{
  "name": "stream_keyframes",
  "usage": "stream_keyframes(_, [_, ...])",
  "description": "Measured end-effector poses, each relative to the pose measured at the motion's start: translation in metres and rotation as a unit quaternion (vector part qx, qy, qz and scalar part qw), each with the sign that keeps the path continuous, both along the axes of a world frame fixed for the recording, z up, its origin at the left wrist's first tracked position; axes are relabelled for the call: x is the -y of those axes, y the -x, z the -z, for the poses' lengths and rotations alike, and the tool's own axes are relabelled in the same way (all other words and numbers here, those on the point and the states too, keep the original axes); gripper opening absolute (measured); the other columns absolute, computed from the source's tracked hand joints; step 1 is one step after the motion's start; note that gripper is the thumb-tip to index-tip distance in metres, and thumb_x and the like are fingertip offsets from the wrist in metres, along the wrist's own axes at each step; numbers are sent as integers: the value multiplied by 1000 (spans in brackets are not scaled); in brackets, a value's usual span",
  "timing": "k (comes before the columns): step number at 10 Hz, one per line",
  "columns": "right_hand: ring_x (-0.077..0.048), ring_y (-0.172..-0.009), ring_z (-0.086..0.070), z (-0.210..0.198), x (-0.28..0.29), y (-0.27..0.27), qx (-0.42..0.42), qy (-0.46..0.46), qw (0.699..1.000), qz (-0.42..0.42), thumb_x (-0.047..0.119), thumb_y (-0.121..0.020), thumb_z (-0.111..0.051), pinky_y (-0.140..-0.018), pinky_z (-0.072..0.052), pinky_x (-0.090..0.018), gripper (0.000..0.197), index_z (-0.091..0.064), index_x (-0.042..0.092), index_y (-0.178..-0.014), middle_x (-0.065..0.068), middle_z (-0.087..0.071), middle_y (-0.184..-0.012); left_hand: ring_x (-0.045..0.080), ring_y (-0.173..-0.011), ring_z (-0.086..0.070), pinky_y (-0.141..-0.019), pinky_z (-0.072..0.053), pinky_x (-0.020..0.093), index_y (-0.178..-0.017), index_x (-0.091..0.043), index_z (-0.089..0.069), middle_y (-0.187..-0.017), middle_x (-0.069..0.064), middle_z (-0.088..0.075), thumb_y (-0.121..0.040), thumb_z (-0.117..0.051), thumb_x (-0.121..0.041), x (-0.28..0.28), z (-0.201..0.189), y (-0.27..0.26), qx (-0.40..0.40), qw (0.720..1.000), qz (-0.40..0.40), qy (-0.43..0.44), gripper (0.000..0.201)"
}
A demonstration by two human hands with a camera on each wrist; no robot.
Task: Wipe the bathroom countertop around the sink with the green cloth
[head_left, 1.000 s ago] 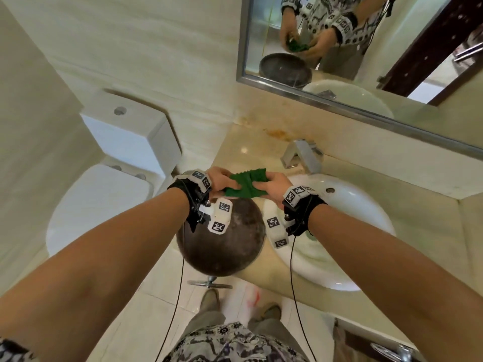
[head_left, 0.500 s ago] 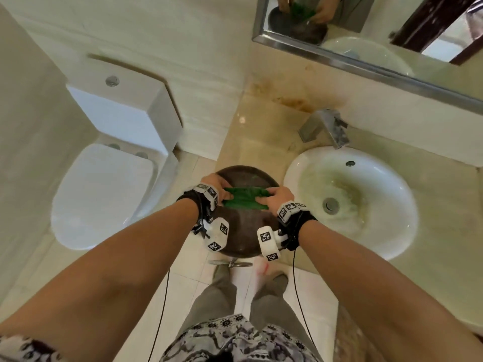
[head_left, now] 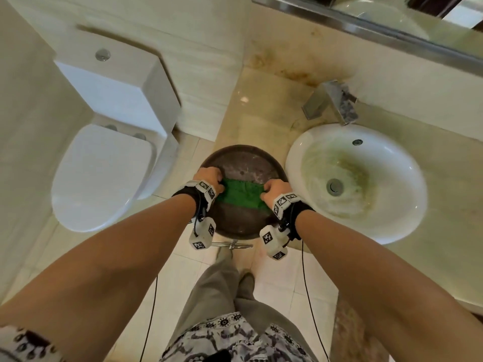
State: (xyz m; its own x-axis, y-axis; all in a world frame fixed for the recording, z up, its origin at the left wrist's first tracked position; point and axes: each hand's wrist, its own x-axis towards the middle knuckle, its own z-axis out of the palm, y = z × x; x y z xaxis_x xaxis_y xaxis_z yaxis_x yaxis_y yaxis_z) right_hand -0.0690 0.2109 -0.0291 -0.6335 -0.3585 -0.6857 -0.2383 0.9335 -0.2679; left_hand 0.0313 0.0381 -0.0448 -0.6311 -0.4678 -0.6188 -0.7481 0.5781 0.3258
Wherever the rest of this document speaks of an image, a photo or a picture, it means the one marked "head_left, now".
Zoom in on black cable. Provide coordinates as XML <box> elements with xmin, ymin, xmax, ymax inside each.
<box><xmin>300</xmin><ymin>241</ymin><xmax>331</xmax><ymax>362</ymax></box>
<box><xmin>139</xmin><ymin>275</ymin><xmax>158</xmax><ymax>362</ymax></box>

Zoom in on person's right hand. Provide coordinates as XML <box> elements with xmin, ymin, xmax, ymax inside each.
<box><xmin>260</xmin><ymin>178</ymin><xmax>294</xmax><ymax>212</ymax></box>

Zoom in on white toilet tank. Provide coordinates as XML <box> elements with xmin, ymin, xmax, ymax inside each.
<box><xmin>54</xmin><ymin>32</ymin><xmax>181</xmax><ymax>137</ymax></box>

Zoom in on dark round metal tray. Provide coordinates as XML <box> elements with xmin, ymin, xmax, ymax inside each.
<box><xmin>198</xmin><ymin>145</ymin><xmax>289</xmax><ymax>240</ymax></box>

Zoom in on grey shoe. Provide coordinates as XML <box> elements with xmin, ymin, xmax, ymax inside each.
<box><xmin>239</xmin><ymin>272</ymin><xmax>256</xmax><ymax>298</ymax></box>

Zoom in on patterned white shirt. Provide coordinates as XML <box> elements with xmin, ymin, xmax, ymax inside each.
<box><xmin>0</xmin><ymin>313</ymin><xmax>316</xmax><ymax>362</ymax></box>

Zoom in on chrome square faucet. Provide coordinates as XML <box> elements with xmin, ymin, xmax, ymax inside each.
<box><xmin>301</xmin><ymin>79</ymin><xmax>359</xmax><ymax>127</ymax></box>

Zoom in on person's left hand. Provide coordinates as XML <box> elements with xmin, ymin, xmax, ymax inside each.
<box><xmin>193</xmin><ymin>166</ymin><xmax>226</xmax><ymax>197</ymax></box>

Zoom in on white toilet lid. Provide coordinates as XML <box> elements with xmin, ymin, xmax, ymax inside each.
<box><xmin>51</xmin><ymin>124</ymin><xmax>157</xmax><ymax>233</ymax></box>

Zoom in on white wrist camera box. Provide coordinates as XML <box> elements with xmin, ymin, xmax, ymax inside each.
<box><xmin>188</xmin><ymin>216</ymin><xmax>217</xmax><ymax>250</ymax></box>
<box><xmin>259</xmin><ymin>225</ymin><xmax>291</xmax><ymax>261</ymax></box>

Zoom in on green cloth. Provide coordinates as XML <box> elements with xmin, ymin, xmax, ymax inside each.
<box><xmin>215</xmin><ymin>177</ymin><xmax>269</xmax><ymax>209</ymax></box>

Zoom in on white round sink basin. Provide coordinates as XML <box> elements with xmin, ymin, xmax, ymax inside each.
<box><xmin>285</xmin><ymin>123</ymin><xmax>428</xmax><ymax>245</ymax></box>

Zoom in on person's left forearm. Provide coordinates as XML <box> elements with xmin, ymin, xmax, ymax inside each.
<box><xmin>0</xmin><ymin>194</ymin><xmax>197</xmax><ymax>362</ymax></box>

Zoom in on grey trousers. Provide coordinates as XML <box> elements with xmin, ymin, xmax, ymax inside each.
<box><xmin>166</xmin><ymin>248</ymin><xmax>314</xmax><ymax>362</ymax></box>

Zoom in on black wristband with marker tags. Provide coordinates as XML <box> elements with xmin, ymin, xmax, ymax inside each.
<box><xmin>172</xmin><ymin>179</ymin><xmax>218</xmax><ymax>223</ymax></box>
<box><xmin>271</xmin><ymin>192</ymin><xmax>316</xmax><ymax>242</ymax></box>

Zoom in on person's right forearm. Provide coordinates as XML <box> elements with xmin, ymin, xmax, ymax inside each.
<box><xmin>294</xmin><ymin>210</ymin><xmax>483</xmax><ymax>362</ymax></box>

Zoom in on chrome towel ring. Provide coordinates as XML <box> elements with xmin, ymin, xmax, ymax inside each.
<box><xmin>211</xmin><ymin>239</ymin><xmax>254</xmax><ymax>251</ymax></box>

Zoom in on metal framed wall mirror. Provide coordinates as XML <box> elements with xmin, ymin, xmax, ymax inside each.
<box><xmin>251</xmin><ymin>0</ymin><xmax>483</xmax><ymax>78</ymax></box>

